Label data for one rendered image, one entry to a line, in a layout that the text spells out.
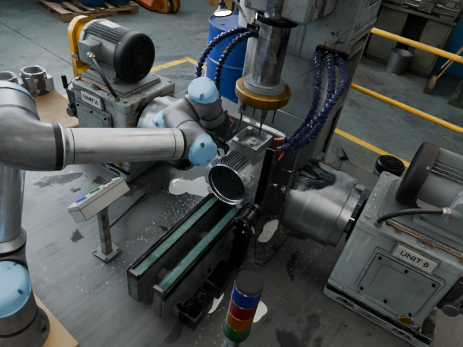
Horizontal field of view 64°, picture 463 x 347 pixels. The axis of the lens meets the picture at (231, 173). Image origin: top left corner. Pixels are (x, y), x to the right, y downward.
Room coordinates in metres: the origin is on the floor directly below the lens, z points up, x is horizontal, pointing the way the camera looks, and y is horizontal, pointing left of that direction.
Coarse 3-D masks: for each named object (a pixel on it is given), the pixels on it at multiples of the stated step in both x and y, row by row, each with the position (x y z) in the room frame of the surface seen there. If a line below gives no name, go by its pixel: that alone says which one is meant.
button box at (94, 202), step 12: (120, 180) 0.83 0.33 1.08; (96, 192) 0.76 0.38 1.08; (108, 192) 0.78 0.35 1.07; (120, 192) 0.81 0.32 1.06; (72, 204) 0.73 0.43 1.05; (84, 204) 0.71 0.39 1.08; (96, 204) 0.73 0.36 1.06; (108, 204) 0.76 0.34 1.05; (72, 216) 0.71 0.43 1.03; (84, 216) 0.69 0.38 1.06
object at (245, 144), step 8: (248, 128) 1.15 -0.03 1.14; (240, 136) 1.12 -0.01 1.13; (248, 136) 1.14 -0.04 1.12; (256, 136) 1.15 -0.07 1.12; (264, 136) 1.14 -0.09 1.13; (272, 136) 1.12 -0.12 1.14; (232, 144) 1.06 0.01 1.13; (240, 144) 1.05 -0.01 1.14; (248, 144) 1.08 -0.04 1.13; (256, 144) 1.09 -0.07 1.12; (264, 144) 1.07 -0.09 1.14; (240, 152) 1.05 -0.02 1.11; (248, 152) 1.03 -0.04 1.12; (256, 152) 1.03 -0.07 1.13; (264, 152) 1.08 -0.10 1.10; (256, 160) 1.04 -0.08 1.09
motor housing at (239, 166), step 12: (228, 156) 1.01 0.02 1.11; (240, 156) 1.04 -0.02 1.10; (264, 156) 1.09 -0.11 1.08; (216, 168) 1.05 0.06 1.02; (228, 168) 1.11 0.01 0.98; (240, 168) 0.97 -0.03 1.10; (252, 168) 1.01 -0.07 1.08; (216, 180) 1.03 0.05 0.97; (228, 180) 1.07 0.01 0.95; (240, 180) 1.10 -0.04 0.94; (216, 192) 1.00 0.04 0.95; (228, 192) 1.02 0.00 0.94; (240, 192) 1.03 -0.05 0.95; (252, 192) 0.95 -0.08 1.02; (228, 204) 0.97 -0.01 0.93
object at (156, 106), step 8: (160, 96) 1.26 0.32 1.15; (168, 96) 1.25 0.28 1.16; (152, 104) 1.20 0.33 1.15; (160, 104) 1.19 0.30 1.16; (168, 104) 1.19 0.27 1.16; (144, 112) 1.17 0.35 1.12; (152, 112) 1.16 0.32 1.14; (144, 120) 1.14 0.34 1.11; (168, 160) 1.07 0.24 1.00; (176, 160) 1.06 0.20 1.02; (184, 160) 1.09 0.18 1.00; (176, 168) 1.07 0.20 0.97; (184, 168) 1.09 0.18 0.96
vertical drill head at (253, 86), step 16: (272, 0) 1.07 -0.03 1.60; (272, 16) 1.06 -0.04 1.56; (272, 32) 1.06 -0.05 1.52; (288, 32) 1.08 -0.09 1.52; (256, 48) 1.10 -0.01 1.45; (272, 48) 1.06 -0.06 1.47; (256, 64) 1.08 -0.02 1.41; (272, 64) 1.06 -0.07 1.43; (240, 80) 1.12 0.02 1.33; (256, 80) 1.07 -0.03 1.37; (272, 80) 1.07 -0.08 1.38; (240, 96) 1.05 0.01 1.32; (256, 96) 1.03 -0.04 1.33; (272, 96) 1.05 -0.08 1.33; (288, 96) 1.07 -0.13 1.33; (240, 112) 1.07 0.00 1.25
